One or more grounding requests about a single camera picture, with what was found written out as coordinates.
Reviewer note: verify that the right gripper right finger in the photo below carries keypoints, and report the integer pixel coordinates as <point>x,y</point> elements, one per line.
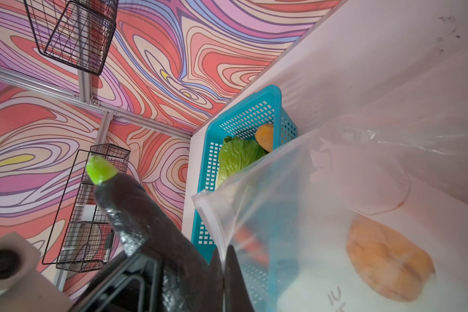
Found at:
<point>236,298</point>

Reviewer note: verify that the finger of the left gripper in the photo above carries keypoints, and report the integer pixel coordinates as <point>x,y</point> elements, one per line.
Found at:
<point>126,283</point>

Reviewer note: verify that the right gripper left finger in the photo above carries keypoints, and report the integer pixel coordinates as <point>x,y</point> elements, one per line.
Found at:
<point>216,284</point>

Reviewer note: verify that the teal plastic basket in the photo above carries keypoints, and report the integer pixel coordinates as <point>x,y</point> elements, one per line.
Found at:
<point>242,121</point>

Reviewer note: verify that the tan bread bun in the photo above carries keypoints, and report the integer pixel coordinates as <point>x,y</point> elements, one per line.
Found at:
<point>389,263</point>

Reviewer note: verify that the clear zip top bag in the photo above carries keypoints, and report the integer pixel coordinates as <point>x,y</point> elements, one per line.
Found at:
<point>401,160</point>

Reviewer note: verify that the orange carrot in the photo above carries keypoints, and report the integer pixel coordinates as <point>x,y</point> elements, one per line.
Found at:
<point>253,249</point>

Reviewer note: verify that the green lettuce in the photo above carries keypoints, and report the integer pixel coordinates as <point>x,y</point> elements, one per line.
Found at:
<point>235,155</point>

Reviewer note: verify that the brown potato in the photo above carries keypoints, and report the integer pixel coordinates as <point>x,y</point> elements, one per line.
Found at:
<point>265,136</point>

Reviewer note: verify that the black wire basket left wall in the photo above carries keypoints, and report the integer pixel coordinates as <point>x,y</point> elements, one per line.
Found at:
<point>81,236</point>

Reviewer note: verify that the black wire basket wall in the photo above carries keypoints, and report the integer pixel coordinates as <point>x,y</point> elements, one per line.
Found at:
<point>81,236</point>
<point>77,33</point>

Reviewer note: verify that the black wire basket back wall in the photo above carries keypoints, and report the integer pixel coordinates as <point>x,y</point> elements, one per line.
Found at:
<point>77,33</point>

